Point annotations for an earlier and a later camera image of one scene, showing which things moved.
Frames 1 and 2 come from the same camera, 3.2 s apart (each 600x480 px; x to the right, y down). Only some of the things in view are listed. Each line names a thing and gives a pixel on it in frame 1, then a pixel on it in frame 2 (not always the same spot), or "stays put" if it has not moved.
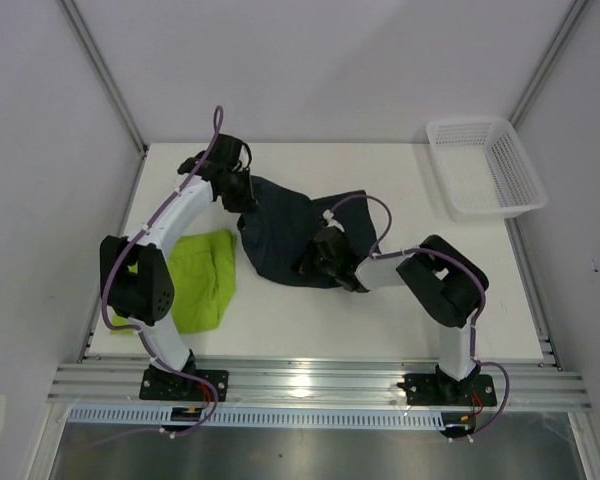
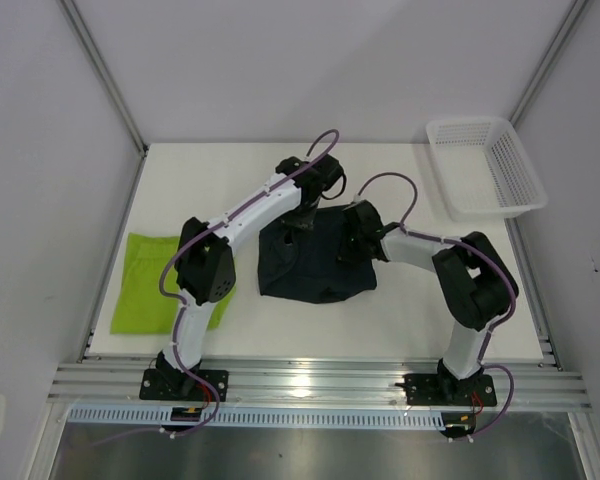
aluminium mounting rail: (321, 382) stays put
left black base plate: (169, 385) stays put
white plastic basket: (484, 169) stays put
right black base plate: (433, 389) stays put
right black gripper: (305, 266) -> (344, 255)
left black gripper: (247, 203) -> (306, 223)
